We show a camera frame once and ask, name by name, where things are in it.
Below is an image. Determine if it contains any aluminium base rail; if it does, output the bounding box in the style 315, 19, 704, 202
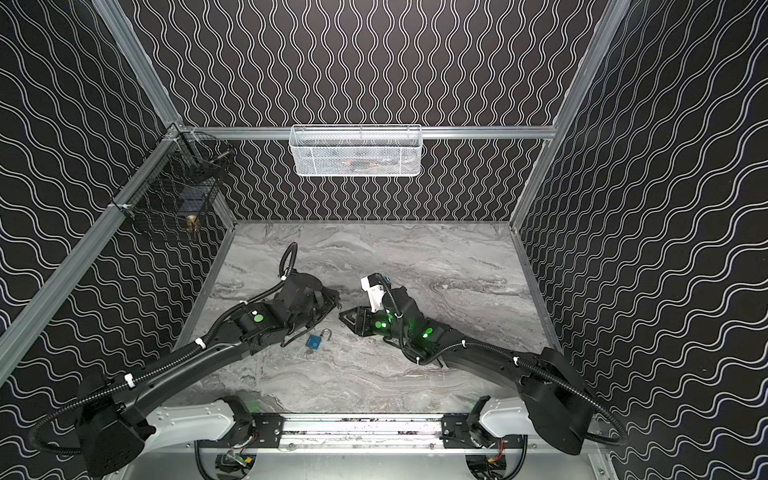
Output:
119, 411, 607, 455

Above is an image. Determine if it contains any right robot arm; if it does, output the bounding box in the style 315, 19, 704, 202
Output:
339, 286, 596, 455

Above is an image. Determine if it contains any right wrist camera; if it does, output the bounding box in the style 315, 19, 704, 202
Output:
360, 273, 390, 312

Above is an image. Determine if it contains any brass padlock in basket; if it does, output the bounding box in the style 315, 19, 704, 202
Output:
185, 215, 200, 236

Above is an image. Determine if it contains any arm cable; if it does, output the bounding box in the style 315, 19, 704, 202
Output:
380, 275, 628, 448
28, 241, 301, 457

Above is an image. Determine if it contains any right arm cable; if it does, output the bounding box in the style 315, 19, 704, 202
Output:
380, 275, 628, 448

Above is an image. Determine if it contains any white wire basket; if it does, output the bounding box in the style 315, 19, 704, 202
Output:
289, 124, 424, 177

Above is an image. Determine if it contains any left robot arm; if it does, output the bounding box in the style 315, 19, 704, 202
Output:
75, 271, 340, 477

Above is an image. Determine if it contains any black wire basket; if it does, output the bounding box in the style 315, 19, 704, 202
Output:
116, 124, 236, 245

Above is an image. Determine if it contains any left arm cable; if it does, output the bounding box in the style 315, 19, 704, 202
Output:
28, 241, 301, 457

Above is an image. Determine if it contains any blue padlock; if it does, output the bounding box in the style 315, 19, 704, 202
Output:
305, 328, 333, 352

